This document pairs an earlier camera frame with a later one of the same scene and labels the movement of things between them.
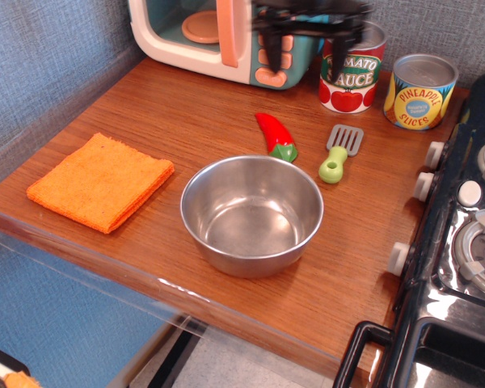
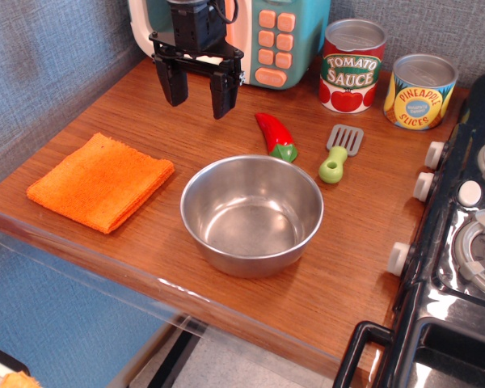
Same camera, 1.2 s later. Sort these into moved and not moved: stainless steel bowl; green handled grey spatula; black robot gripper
Moved: black robot gripper
Not moved: stainless steel bowl; green handled grey spatula
